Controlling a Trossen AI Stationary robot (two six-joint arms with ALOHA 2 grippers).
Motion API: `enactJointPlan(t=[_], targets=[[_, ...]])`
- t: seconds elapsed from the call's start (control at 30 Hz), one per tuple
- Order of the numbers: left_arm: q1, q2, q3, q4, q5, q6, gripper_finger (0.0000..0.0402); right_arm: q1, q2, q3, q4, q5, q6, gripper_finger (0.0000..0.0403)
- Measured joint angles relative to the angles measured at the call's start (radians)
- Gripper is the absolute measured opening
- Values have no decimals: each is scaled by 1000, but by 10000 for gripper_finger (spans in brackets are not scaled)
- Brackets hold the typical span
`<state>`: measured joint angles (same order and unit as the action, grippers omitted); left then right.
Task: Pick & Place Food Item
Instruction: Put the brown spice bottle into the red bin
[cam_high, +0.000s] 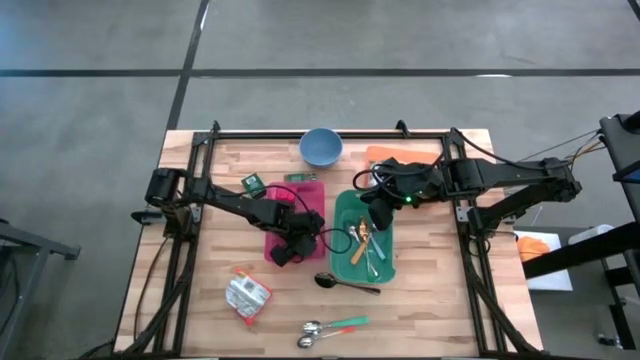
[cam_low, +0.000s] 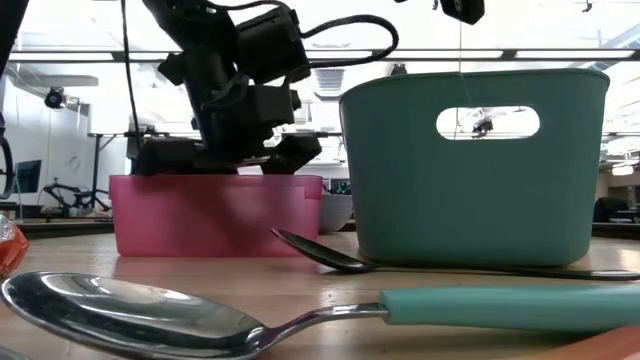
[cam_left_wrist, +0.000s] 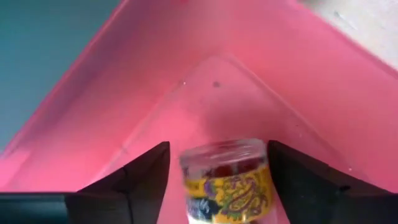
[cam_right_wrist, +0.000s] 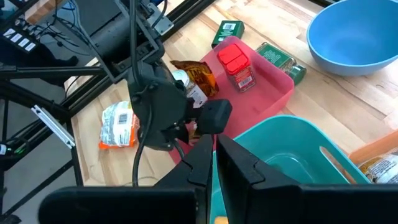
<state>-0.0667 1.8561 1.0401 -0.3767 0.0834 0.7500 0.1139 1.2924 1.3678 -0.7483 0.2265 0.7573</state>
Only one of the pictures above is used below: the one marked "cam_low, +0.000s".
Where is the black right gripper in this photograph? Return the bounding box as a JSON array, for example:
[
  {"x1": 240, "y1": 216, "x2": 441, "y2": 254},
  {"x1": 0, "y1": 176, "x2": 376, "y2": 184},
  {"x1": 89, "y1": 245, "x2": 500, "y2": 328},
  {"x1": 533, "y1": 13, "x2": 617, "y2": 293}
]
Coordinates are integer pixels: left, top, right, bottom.
[{"x1": 439, "y1": 0, "x2": 486, "y2": 26}]

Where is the orange white snack packet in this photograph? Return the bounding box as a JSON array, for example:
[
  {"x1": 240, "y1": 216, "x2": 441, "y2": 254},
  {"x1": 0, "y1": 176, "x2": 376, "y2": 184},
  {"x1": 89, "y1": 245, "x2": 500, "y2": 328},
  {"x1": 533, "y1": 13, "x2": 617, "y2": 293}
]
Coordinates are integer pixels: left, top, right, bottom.
[{"x1": 0, "y1": 213, "x2": 30, "y2": 277}]

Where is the teal plastic bin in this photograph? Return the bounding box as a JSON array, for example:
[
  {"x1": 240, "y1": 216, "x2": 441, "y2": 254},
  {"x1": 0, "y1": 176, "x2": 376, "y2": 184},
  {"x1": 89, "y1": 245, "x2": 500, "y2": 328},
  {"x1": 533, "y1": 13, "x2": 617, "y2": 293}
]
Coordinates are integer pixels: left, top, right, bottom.
[{"x1": 339, "y1": 68, "x2": 611, "y2": 268}]

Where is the black tripod stand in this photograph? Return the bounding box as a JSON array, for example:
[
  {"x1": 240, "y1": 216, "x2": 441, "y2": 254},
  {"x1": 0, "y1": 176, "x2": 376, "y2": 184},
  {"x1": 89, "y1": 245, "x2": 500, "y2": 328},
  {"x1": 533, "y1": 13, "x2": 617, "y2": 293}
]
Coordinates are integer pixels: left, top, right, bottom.
[{"x1": 42, "y1": 133, "x2": 112, "y2": 212}]

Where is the dark computer monitor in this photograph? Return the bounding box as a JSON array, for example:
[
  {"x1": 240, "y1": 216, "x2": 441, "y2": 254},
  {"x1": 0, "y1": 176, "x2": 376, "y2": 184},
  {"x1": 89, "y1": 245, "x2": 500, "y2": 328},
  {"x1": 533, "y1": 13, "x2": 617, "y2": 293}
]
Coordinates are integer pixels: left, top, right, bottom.
[{"x1": 13, "y1": 159, "x2": 44, "y2": 195}]

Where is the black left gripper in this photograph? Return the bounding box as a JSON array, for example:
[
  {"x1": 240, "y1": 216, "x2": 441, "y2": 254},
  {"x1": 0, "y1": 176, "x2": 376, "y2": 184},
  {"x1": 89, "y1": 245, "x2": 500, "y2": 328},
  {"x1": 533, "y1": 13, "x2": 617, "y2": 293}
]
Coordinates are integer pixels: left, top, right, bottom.
[{"x1": 134, "y1": 84, "x2": 324, "y2": 176}]

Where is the black office chair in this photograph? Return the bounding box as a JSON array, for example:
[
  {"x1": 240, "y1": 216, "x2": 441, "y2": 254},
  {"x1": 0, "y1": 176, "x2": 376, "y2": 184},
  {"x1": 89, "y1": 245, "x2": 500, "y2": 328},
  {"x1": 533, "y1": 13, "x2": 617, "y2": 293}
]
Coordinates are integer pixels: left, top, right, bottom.
[{"x1": 592, "y1": 196, "x2": 632, "y2": 225}]

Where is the teal-handled metal spoon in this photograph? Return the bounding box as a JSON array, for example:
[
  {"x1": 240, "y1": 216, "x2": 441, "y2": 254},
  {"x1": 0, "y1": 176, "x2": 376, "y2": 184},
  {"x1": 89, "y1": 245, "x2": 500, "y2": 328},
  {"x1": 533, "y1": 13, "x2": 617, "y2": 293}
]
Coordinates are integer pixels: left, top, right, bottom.
[{"x1": 0, "y1": 271, "x2": 640, "y2": 360}]

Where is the black aluminium table frame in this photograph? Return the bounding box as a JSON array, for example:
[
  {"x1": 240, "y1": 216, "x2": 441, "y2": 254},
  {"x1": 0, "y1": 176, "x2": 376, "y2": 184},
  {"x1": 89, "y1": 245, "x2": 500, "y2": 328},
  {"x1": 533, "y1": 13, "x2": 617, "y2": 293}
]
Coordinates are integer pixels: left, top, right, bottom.
[{"x1": 17, "y1": 218, "x2": 640, "y2": 240}]

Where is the orange-handled metal spoon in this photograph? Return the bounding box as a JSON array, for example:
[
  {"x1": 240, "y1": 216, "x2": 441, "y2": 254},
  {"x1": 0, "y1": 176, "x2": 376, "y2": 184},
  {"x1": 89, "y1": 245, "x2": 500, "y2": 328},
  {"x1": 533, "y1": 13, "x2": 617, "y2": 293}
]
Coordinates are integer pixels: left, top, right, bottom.
[{"x1": 529, "y1": 324, "x2": 640, "y2": 360}]

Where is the pink plastic bin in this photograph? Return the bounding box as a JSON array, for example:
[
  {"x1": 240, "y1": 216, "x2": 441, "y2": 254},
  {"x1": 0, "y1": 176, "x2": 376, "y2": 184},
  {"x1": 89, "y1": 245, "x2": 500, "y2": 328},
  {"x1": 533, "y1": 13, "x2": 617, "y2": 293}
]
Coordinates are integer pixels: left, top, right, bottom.
[{"x1": 108, "y1": 173, "x2": 324, "y2": 259}]

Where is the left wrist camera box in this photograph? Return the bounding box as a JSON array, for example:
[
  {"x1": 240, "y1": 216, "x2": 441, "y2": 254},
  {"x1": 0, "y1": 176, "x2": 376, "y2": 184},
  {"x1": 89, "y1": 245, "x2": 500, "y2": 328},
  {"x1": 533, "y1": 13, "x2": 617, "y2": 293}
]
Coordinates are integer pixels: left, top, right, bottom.
[{"x1": 234, "y1": 7, "x2": 312, "y2": 85}]

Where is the black spoon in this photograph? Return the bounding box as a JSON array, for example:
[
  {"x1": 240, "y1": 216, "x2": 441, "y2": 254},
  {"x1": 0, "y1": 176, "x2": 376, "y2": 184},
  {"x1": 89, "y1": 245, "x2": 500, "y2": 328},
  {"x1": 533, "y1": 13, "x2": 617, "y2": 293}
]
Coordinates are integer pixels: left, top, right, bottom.
[{"x1": 269, "y1": 228, "x2": 640, "y2": 281}]

